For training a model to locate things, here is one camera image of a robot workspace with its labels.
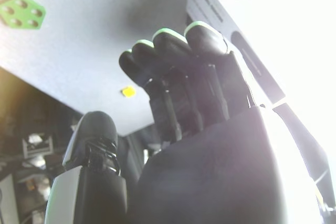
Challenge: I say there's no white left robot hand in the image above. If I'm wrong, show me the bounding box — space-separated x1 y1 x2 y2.
44 20 326 224

